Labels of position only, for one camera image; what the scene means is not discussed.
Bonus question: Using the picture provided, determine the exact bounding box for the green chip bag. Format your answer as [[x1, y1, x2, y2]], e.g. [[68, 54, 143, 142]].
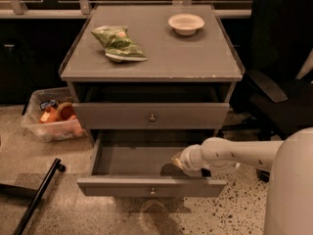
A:
[[91, 25, 148, 63]]

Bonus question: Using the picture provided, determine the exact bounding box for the black office chair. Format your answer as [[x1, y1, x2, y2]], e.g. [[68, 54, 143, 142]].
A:
[[221, 0, 313, 183]]

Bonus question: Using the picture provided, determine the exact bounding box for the white paper bowl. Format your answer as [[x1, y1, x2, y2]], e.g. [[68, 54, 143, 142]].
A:
[[168, 14, 204, 36]]

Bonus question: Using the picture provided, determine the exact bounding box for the grey drawer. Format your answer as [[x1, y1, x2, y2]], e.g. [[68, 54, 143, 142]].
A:
[[73, 103, 229, 129], [77, 130, 226, 198]]

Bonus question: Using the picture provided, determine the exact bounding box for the orange cup in bin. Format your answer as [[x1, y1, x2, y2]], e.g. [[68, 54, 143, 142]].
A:
[[57, 102, 74, 120]]

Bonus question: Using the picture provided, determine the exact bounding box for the grey top drawer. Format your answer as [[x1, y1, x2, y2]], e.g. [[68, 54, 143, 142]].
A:
[[73, 103, 229, 129]]

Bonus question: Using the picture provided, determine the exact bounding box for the clear plastic storage bin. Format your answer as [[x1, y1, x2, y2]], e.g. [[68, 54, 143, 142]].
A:
[[22, 87, 86, 142]]

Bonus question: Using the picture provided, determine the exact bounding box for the black metal stand leg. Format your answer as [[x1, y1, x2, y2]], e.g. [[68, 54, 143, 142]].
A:
[[0, 159, 67, 235]]

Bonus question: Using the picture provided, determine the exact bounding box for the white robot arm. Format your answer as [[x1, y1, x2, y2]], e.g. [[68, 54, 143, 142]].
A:
[[172, 58, 313, 235]]

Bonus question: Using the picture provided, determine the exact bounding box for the metal window railing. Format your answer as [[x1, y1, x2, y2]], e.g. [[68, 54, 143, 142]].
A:
[[0, 0, 252, 20]]

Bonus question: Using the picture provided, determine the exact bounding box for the grey drawer cabinet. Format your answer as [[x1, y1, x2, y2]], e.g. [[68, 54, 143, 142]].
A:
[[61, 5, 243, 144]]

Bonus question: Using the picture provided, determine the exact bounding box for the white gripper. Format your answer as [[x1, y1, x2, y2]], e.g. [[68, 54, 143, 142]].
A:
[[171, 145, 208, 177]]

